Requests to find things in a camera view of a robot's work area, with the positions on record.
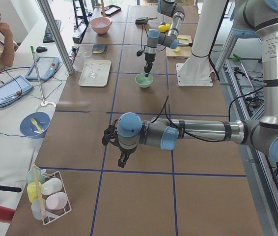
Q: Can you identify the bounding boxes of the green ceramic bowl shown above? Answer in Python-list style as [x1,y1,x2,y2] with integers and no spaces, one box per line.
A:
[135,73,154,88]

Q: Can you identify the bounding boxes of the metal ice scoop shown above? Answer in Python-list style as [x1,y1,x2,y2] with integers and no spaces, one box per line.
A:
[135,17,158,25]

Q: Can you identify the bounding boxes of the pink bowl of ice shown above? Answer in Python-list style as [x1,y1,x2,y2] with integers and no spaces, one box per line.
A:
[89,17,112,34]

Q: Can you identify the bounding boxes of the wooden cutting board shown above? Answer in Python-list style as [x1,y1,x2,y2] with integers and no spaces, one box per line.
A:
[166,35,193,58]

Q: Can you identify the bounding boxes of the yellow lemon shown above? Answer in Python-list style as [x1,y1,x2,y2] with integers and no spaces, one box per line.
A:
[158,25,168,33]
[166,23,171,31]

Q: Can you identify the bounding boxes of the yellow plastic knife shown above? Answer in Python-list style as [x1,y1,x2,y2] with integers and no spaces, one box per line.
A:
[177,36,189,40]

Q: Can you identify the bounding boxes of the cream bear tray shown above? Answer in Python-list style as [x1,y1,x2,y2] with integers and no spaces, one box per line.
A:
[78,59,111,87]

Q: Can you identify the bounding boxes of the clear wine glass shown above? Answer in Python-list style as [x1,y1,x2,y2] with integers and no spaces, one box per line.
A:
[83,51,97,78]

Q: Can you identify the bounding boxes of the white plastic cup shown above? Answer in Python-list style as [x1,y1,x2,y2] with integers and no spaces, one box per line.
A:
[41,177,62,196]

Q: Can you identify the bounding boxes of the pink plastic cup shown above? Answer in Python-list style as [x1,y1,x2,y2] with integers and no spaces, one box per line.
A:
[46,192,68,210]

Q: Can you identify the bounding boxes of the yellow plastic cup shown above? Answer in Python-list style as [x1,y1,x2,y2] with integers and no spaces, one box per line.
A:
[27,181,38,203]

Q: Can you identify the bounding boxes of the green plastic cup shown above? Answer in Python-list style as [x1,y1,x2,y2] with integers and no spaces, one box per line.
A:
[26,169,45,184]

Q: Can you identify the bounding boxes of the reacher grabber stick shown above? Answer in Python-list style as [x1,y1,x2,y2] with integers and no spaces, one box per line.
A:
[30,46,56,112]

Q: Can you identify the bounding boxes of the yellow plastic fork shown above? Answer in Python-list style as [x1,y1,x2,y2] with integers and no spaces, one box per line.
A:
[30,118,43,133]

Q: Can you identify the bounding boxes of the translucent plastic cup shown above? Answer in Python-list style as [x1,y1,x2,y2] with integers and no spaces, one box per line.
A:
[31,199,46,220]

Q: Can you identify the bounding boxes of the far blue teach pendant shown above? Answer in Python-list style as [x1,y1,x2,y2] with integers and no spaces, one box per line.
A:
[25,57,60,81]

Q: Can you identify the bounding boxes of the blue teach pendant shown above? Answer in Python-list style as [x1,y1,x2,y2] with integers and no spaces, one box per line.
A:
[25,57,60,81]
[0,75,33,108]

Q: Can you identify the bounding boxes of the black keyboard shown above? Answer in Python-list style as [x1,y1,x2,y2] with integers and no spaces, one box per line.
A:
[42,19,62,44]

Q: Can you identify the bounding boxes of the black computer mouse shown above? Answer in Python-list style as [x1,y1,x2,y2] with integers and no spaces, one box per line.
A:
[36,46,48,53]

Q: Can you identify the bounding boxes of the near blue teach pendant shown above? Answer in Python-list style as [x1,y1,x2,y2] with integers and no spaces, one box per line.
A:
[0,75,33,108]

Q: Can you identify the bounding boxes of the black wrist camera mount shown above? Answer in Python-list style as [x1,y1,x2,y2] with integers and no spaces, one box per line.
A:
[101,119,119,147]

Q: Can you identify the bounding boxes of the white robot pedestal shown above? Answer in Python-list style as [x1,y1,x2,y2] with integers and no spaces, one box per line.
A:
[177,0,228,87]

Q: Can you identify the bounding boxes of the metal handled knife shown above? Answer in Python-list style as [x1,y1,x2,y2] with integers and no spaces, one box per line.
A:
[178,43,193,47]

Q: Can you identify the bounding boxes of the white wire cup rack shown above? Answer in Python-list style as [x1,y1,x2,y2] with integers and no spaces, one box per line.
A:
[30,165,72,225]

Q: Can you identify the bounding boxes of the aluminium frame post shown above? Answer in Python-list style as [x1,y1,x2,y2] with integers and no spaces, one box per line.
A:
[37,0,75,75]

